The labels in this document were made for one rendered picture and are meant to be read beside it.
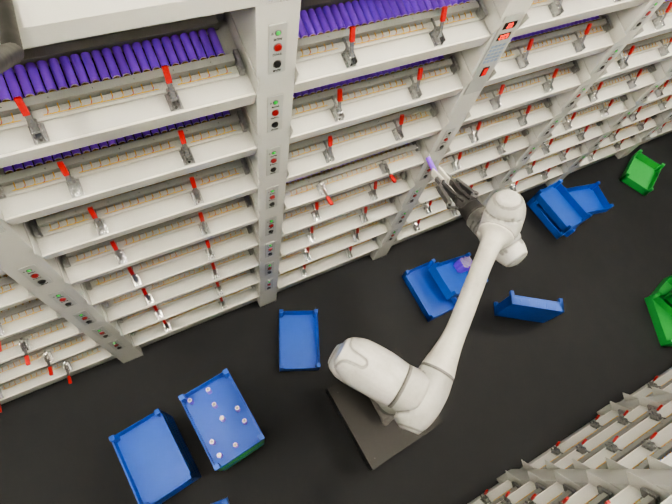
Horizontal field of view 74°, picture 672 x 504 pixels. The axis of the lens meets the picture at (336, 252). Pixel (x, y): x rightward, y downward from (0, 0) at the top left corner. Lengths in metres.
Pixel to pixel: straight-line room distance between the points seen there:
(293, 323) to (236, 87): 1.53
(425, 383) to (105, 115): 1.00
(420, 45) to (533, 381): 1.94
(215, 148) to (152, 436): 1.28
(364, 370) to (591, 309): 2.06
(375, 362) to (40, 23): 1.00
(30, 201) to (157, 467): 1.22
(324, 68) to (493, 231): 0.63
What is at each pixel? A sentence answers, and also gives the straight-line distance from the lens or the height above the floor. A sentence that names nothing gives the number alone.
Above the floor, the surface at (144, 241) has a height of 0.95.
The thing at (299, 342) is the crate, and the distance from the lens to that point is 2.35.
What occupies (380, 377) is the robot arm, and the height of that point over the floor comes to 1.09.
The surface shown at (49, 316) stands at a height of 0.74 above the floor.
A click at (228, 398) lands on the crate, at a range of 1.89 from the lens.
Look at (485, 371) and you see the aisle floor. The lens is 2.59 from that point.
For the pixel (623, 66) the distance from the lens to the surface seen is 2.36.
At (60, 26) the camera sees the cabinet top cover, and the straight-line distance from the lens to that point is 0.89.
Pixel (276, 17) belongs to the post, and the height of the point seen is 1.69.
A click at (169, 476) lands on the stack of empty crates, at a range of 2.06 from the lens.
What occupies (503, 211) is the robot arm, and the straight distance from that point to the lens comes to 1.29.
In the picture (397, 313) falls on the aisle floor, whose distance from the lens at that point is 2.50.
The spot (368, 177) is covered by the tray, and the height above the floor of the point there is 0.94.
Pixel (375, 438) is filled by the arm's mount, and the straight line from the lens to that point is 2.06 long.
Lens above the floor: 2.27
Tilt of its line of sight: 63 degrees down
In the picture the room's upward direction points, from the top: 19 degrees clockwise
